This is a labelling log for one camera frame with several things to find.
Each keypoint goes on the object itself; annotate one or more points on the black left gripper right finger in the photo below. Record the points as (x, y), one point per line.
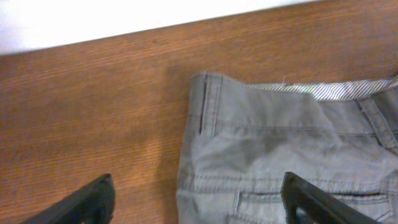
(305, 203)

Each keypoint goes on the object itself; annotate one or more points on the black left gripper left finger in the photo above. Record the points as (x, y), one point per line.
(94, 203)

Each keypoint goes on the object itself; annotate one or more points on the grey cargo shorts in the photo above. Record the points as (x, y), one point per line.
(241, 139)

